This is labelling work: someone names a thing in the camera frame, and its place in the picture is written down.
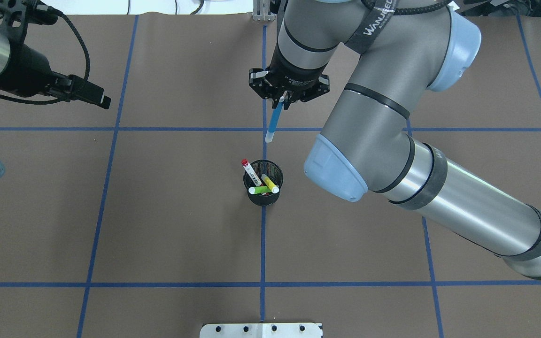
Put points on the red capped white marker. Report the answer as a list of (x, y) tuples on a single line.
[(249, 170)]

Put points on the green highlighter pen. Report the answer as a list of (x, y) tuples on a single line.
[(259, 190)]

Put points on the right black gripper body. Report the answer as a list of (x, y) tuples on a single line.
[(295, 75)]

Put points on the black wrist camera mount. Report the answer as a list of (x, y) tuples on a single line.
[(15, 15)]

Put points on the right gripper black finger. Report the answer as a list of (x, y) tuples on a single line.
[(288, 99)]

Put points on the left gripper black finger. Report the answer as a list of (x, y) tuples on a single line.
[(87, 92)]

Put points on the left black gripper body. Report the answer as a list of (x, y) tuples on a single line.
[(30, 70)]

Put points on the black mesh pen holder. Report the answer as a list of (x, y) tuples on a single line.
[(270, 177)]

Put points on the yellow highlighter pen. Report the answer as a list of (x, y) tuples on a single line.
[(274, 189)]

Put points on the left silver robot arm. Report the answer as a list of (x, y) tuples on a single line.
[(38, 100)]

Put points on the aluminium frame post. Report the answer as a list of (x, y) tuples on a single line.
[(264, 11)]

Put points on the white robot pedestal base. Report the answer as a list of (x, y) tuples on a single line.
[(262, 330)]

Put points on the blue highlighter pen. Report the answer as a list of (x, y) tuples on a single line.
[(272, 127)]

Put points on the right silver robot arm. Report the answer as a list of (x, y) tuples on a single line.
[(405, 48)]

